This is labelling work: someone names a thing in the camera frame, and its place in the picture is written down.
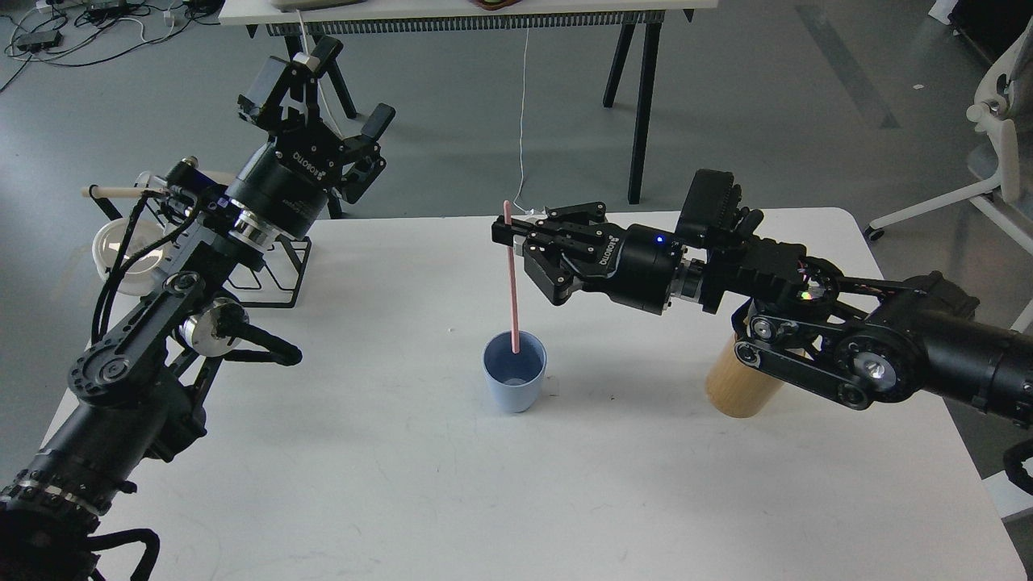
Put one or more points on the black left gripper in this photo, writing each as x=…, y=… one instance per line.
x=286, y=182

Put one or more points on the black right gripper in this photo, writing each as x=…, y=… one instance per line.
x=575, y=248

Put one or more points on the pink chopstick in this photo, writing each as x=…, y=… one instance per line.
x=515, y=337

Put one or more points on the blue plastic cup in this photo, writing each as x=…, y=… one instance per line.
x=514, y=379

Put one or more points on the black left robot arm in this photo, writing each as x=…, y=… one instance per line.
x=165, y=322

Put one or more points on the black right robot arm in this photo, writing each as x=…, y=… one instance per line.
x=854, y=341

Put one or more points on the bamboo cylindrical holder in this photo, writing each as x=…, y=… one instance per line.
x=737, y=390

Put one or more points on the white office chair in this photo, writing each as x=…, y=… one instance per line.
x=1000, y=111

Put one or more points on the black wire dish rack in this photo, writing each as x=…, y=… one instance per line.
x=276, y=284

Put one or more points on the wooden rack handle rod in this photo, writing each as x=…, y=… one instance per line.
x=110, y=192

